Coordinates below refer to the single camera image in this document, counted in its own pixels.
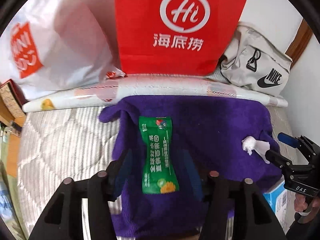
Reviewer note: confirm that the grey fabric bag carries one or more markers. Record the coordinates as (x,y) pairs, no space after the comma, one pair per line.
(252,55)

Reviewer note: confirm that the small red white wrapper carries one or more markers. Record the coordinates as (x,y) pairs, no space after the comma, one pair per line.
(113,75)

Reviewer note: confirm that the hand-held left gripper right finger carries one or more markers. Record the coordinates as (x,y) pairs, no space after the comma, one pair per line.
(198,185)

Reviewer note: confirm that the wooden door frame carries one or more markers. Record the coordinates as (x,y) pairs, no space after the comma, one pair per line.
(300,42)

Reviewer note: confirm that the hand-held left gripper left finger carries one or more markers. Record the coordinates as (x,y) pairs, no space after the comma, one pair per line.
(112,177)

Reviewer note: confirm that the plastic-wrapped paper roll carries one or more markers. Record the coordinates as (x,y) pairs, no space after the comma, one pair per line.
(160,86)

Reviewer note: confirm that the purple towel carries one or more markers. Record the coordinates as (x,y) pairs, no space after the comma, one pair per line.
(215,125)

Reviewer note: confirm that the green snack packet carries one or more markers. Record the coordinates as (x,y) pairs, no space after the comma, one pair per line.
(156,152)

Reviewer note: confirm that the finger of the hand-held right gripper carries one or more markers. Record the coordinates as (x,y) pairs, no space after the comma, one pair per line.
(287,139)
(276,158)

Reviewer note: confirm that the white plastic shopping bag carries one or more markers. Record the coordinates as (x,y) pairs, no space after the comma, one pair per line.
(65,45)

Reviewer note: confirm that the red paper bag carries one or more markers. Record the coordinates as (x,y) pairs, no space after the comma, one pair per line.
(180,25)

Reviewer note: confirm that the brown patterned box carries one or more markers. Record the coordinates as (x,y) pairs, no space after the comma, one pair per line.
(11,97)

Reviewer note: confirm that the person's right hand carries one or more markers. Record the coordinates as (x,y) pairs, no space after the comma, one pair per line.
(300,205)

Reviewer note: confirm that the white tissue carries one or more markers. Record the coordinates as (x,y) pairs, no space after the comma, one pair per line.
(251,145)

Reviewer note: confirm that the blue cardboard box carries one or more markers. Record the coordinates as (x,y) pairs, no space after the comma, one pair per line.
(280,202)

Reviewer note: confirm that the black tube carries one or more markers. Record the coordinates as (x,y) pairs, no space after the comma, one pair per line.
(13,128)

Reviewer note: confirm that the striped mattress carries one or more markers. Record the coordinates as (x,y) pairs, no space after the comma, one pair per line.
(67,142)

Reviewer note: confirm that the wooden side table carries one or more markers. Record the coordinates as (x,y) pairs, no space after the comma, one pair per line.
(10,155)

